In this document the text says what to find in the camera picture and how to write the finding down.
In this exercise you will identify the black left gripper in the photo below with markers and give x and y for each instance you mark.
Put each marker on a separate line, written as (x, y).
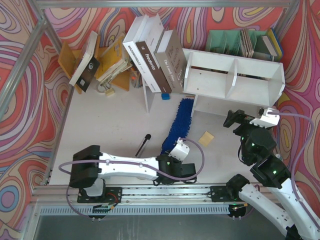
(188, 170)

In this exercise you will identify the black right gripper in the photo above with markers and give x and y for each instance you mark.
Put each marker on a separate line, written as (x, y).
(243, 121)

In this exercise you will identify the blue microfiber duster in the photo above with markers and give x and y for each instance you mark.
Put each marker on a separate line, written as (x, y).
(180, 126)

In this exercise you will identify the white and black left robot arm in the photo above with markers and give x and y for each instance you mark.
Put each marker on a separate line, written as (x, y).
(90, 176)

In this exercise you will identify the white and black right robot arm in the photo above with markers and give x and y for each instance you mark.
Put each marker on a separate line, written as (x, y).
(294, 218)

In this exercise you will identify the white wooden bookshelf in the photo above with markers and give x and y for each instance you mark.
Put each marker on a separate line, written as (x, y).
(221, 82)

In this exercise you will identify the yellow sticky note pad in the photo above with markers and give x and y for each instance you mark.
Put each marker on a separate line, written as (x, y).
(206, 138)

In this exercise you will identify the brown notebooks in organizer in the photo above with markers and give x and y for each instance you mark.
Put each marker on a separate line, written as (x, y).
(246, 44)

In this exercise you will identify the blue pencil sharpener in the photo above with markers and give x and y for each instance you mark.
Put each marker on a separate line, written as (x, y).
(165, 96)

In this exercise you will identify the green desk organizer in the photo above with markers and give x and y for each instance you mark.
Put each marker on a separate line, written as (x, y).
(229, 42)

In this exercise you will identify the grey and blue book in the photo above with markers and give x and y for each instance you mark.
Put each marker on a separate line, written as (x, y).
(273, 45)

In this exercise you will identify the grey Lonely One book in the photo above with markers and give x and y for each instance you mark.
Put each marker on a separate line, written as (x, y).
(172, 60)

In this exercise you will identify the beige binder clip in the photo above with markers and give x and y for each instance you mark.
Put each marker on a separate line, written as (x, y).
(109, 91)

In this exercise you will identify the clear tape roll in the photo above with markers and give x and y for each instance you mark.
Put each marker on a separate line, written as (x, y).
(102, 88)

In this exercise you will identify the yellow worn paperback stack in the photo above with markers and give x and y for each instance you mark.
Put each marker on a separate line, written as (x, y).
(113, 61)

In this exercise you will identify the brown Fredonia book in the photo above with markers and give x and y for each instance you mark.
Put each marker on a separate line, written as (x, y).
(157, 82)

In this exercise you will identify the white and black leaning book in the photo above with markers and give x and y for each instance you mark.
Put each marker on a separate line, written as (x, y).
(86, 64)

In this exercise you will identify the white Mademoiselle book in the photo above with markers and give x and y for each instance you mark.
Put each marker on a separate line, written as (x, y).
(136, 49)

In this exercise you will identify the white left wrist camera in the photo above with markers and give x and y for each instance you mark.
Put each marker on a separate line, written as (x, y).
(180, 150)

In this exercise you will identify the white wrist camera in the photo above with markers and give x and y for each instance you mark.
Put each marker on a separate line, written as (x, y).
(180, 150)
(268, 118)

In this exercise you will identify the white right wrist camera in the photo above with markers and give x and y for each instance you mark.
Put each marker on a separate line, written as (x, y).
(268, 118)

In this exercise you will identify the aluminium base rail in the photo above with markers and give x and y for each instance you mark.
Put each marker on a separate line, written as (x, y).
(136, 200)

